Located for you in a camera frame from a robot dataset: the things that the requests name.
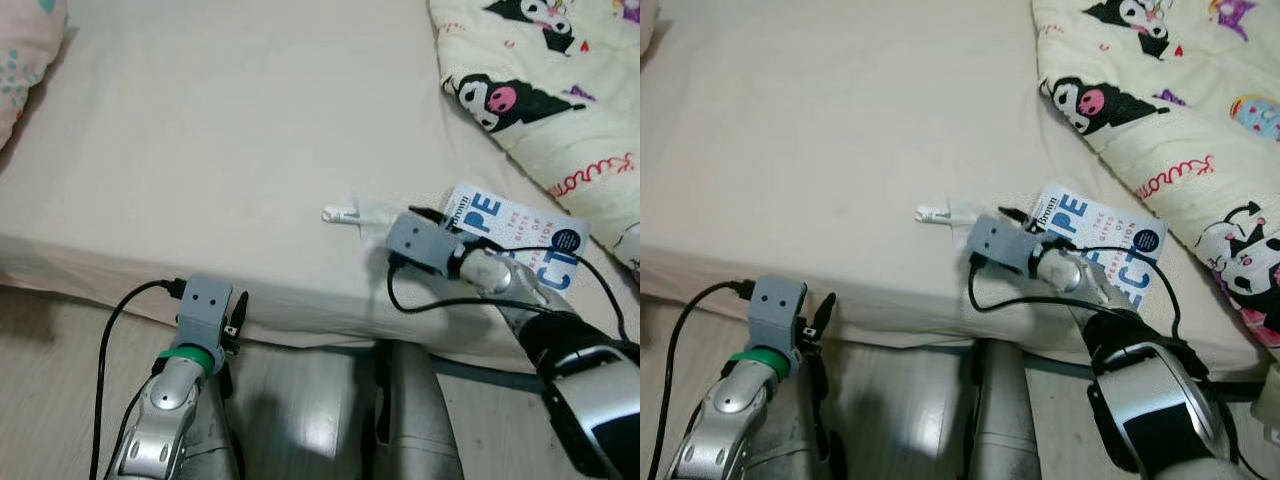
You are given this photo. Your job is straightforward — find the white book blue letters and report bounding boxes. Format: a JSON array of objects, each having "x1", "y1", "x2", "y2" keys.
[
  {"x1": 1030, "y1": 182, "x2": 1166, "y2": 311},
  {"x1": 440, "y1": 182, "x2": 591, "y2": 298}
]

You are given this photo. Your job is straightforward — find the small white wrapper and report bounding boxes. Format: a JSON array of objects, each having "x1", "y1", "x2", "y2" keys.
[
  {"x1": 915, "y1": 195, "x2": 991, "y2": 229},
  {"x1": 322, "y1": 193, "x2": 401, "y2": 229}
]

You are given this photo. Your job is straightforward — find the silver robot left leg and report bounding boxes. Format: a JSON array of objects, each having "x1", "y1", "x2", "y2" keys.
[
  {"x1": 790, "y1": 365, "x2": 849, "y2": 480},
  {"x1": 195, "y1": 365, "x2": 246, "y2": 480}
]

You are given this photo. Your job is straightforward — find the silver robot leg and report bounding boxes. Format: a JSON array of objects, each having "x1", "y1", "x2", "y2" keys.
[
  {"x1": 790, "y1": 365, "x2": 849, "y2": 480},
  {"x1": 963, "y1": 340, "x2": 1043, "y2": 480},
  {"x1": 195, "y1": 365, "x2": 246, "y2": 480},
  {"x1": 373, "y1": 340, "x2": 466, "y2": 480}
]

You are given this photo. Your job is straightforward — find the beige sheeted bed mattress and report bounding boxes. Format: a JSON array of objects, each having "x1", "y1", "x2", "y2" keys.
[
  {"x1": 640, "y1": 0, "x2": 1280, "y2": 376},
  {"x1": 0, "y1": 0, "x2": 641, "y2": 371}
]

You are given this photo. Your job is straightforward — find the cream cartoon print quilt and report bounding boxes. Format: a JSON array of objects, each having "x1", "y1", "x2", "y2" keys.
[
  {"x1": 428, "y1": 0, "x2": 641, "y2": 271},
  {"x1": 1030, "y1": 0, "x2": 1280, "y2": 349}
]

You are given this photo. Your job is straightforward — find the silver robot right leg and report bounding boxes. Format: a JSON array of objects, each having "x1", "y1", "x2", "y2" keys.
[
  {"x1": 963, "y1": 340, "x2": 1043, "y2": 480},
  {"x1": 373, "y1": 340, "x2": 466, "y2": 480}
]

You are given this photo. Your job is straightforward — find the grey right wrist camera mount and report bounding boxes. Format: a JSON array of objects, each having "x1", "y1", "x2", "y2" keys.
[
  {"x1": 966, "y1": 215, "x2": 1046, "y2": 276},
  {"x1": 386, "y1": 212, "x2": 466, "y2": 278}
]

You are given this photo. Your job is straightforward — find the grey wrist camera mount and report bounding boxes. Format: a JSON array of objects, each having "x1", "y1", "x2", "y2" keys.
[
  {"x1": 178, "y1": 274, "x2": 234, "y2": 351},
  {"x1": 386, "y1": 212, "x2": 466, "y2": 278},
  {"x1": 745, "y1": 278, "x2": 807, "y2": 351},
  {"x1": 966, "y1": 215, "x2": 1046, "y2": 276}
]

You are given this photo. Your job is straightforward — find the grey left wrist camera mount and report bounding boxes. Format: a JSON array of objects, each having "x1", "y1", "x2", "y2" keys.
[
  {"x1": 178, "y1": 274, "x2": 234, "y2": 351},
  {"x1": 745, "y1": 278, "x2": 807, "y2": 351}
]

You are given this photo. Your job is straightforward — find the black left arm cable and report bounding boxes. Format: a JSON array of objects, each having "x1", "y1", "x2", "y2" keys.
[
  {"x1": 90, "y1": 280, "x2": 188, "y2": 480},
  {"x1": 648, "y1": 280, "x2": 751, "y2": 480}
]

